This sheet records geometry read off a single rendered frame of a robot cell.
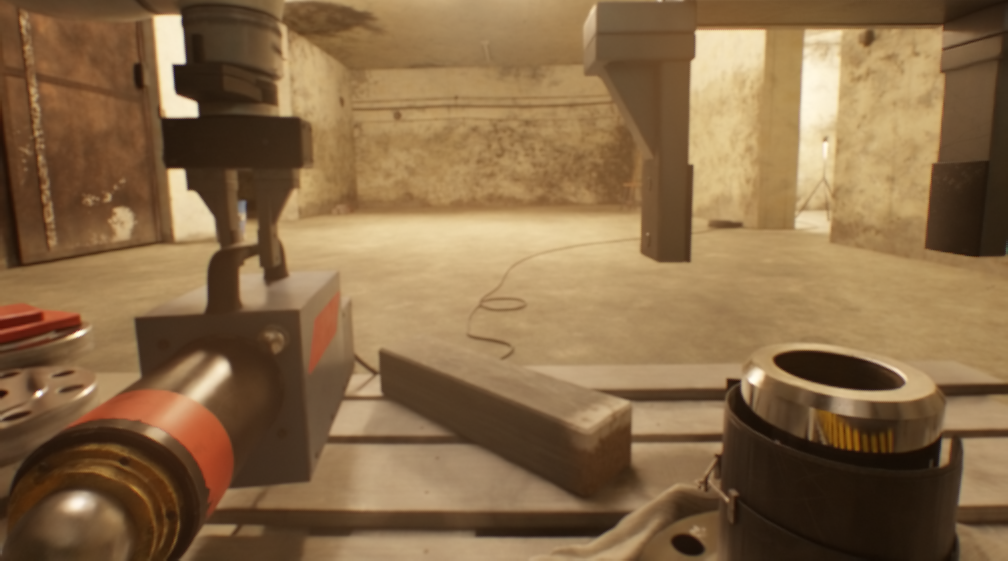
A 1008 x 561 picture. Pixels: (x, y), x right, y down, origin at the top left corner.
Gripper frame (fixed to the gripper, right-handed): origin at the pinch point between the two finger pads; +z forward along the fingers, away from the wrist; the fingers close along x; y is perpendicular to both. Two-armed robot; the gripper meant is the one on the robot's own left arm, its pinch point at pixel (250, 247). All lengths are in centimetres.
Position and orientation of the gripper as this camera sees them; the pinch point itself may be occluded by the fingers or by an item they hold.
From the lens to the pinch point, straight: 57.8
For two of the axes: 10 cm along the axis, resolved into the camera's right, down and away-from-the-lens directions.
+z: 0.2, 9.9, 1.3
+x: -9.9, 0.4, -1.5
